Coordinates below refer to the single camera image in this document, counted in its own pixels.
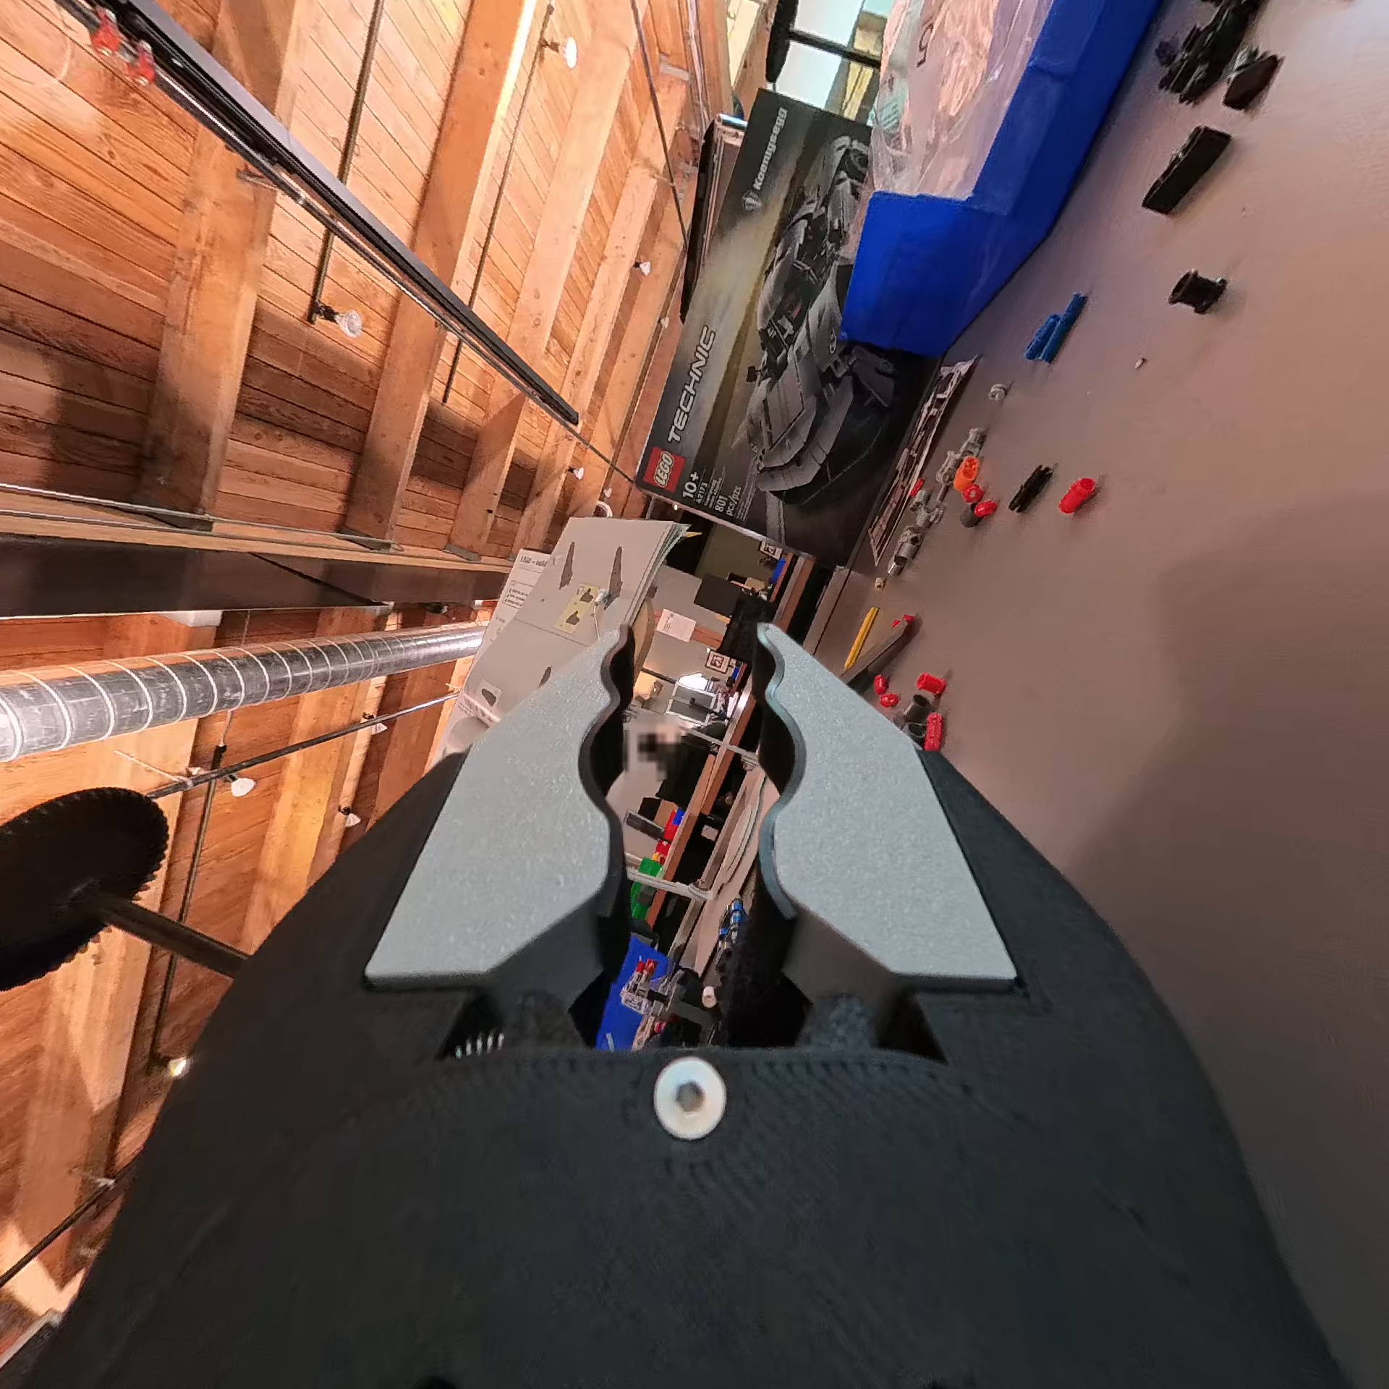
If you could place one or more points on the cluster of small lego parts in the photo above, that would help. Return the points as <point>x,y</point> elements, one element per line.
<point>965,476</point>

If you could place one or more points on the silver ventilation duct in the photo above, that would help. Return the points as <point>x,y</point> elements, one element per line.
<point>217,684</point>

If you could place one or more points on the black track light rail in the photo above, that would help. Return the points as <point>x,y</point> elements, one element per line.
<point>357,217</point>

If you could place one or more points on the black toothed wheel on rod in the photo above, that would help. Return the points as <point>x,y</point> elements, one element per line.
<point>64,879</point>

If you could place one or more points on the grey lego beam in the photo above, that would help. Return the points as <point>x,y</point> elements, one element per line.
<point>880,653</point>

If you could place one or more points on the yellow lego axle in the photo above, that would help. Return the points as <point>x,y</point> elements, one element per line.
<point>861,637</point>

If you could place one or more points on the black lego wheel hub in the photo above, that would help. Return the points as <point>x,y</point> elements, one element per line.
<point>1197,291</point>

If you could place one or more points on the red lego connector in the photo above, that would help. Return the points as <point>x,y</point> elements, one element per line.
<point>1076,494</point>

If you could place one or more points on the open instruction book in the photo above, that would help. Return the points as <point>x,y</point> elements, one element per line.
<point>563,607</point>

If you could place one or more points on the blue lego piece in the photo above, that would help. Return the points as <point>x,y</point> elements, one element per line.
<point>1054,328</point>

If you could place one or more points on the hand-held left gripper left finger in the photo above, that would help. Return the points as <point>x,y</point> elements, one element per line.
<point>510,856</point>

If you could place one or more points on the dark grey lego connector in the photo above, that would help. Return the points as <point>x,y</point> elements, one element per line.
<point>917,710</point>

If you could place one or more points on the black lego panel assembly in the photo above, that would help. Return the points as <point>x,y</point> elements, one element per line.
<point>1199,55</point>

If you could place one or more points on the lego set box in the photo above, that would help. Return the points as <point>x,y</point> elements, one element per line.
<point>748,357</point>

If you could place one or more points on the black lego axle connector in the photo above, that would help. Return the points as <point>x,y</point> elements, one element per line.
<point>1030,488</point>

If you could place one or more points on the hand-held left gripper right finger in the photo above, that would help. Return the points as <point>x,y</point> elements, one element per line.
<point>879,868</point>

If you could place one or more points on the clear plastic bag of parts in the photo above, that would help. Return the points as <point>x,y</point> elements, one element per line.
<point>954,97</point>

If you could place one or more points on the blue plastic bin with label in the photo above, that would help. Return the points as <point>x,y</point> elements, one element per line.
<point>943,261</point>

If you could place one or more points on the small black lego panel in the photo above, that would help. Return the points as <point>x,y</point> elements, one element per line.
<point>1254,77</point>

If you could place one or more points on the long black lego panel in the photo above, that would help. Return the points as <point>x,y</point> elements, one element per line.
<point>1186,171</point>

